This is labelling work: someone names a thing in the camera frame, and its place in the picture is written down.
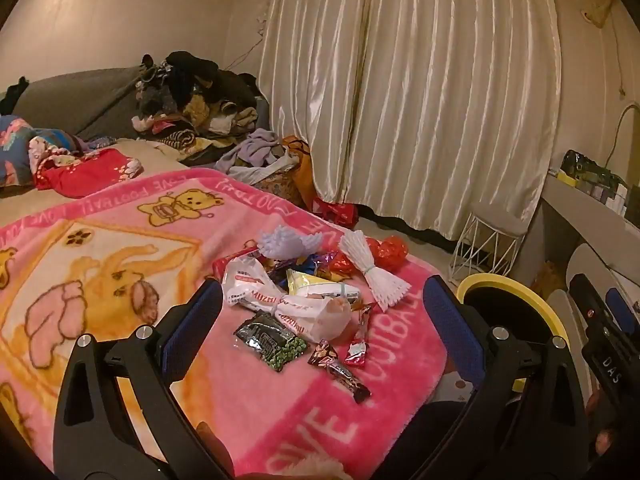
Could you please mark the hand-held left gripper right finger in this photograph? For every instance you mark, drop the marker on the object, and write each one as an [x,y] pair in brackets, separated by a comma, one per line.
[450,320]

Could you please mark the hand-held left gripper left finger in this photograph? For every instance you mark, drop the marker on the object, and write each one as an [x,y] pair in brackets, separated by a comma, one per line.
[190,325]

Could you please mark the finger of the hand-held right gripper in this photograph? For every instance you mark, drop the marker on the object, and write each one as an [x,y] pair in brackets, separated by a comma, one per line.
[587,305]
[621,305]

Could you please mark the black bin with yellow rim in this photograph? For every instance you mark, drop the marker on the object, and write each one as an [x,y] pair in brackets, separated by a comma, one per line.
[500,281]

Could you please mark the red snack packet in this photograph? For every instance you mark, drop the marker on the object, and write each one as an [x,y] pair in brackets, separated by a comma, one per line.
[222,265]

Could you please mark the white bread wrapper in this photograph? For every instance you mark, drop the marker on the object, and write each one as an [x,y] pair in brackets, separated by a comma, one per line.
[250,280]
[315,317]

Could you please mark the green pea snack packet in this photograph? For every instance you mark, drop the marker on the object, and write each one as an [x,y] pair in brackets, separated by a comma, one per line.
[265,340]

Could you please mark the red plastic bag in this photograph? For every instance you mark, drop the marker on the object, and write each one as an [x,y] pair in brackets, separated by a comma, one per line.
[390,252]

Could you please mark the red white stick wrapper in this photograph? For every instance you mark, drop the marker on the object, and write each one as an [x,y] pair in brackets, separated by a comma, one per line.
[359,345]

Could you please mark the brown candy wrapper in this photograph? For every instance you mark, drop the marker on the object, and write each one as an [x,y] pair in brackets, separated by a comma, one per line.
[332,365]

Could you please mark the blue wrapper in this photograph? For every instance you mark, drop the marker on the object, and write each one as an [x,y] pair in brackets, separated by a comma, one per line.
[306,261]

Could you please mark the yellow white snack packet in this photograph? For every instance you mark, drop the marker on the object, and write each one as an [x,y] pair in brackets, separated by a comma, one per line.
[320,287]

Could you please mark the purple foil wrapper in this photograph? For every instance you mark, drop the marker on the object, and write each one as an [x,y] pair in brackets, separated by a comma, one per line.
[327,262]

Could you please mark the white rounded drawer cabinet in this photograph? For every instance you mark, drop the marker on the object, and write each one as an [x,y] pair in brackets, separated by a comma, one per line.
[590,260]

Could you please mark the cardboard box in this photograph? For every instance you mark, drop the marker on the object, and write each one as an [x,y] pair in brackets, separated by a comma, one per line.
[547,277]

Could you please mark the pink bear print blanket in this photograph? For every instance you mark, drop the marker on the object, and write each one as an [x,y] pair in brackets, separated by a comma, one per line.
[150,240]

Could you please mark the white vanity desk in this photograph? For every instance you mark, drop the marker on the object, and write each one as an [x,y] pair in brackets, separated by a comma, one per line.
[590,210]

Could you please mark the row of cosmetic bottles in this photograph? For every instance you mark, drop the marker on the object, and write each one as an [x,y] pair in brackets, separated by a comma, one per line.
[602,195]

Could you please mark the red gift bag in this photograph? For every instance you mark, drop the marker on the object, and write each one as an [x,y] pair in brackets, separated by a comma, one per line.
[337,210]

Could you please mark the red floral cloth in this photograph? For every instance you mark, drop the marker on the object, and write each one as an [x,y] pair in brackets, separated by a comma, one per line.
[90,172]

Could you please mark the lilac cloth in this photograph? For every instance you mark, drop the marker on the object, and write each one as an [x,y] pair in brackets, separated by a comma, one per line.
[250,152]

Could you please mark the arched vanity mirror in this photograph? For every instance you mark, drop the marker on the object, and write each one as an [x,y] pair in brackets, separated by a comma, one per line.
[617,120]

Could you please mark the orange bag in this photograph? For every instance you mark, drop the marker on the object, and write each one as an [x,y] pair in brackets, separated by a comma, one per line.
[300,165]

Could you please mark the beige bed sheet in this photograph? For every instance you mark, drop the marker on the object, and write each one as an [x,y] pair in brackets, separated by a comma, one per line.
[15,200]

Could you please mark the pile of dark clothes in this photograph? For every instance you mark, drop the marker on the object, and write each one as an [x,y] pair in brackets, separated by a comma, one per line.
[200,85]

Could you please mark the cream satin curtain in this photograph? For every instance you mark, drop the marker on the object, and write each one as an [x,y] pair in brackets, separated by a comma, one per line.
[400,85]

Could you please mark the blue floral blanket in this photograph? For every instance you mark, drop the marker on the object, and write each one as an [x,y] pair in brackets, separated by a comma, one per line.
[20,150]

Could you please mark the grey headboard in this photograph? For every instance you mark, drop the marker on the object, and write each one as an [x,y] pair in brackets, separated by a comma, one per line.
[75,100]

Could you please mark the black cloth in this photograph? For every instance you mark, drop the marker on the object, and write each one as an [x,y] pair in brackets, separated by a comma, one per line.
[12,95]

